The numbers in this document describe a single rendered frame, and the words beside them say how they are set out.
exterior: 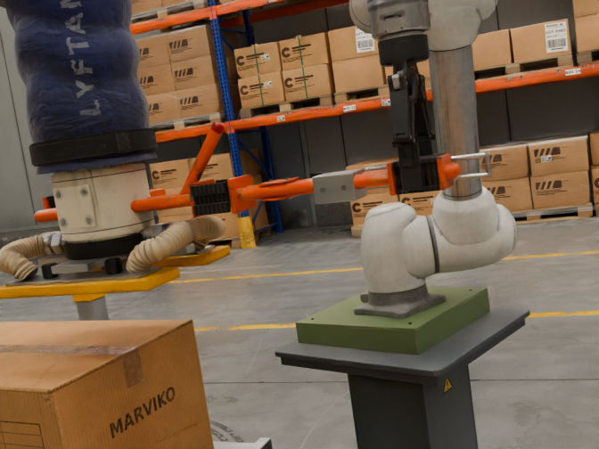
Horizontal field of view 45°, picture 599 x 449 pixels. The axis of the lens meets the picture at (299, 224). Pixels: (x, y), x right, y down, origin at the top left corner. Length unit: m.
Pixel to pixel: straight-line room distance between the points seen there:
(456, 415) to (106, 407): 0.99
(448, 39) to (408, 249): 0.52
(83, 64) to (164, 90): 8.23
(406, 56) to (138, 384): 0.77
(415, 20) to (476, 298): 1.04
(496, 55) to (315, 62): 2.08
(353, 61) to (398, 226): 6.81
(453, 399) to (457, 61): 0.86
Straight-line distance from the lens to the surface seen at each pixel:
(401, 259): 1.83
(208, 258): 1.35
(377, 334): 1.78
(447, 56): 1.70
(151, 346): 1.44
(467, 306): 1.93
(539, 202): 8.24
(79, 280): 1.29
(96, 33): 1.31
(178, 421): 1.52
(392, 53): 1.10
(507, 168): 8.21
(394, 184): 1.10
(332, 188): 1.14
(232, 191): 1.20
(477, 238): 1.84
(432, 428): 1.89
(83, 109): 1.28
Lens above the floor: 1.29
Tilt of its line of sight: 7 degrees down
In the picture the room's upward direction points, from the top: 8 degrees counter-clockwise
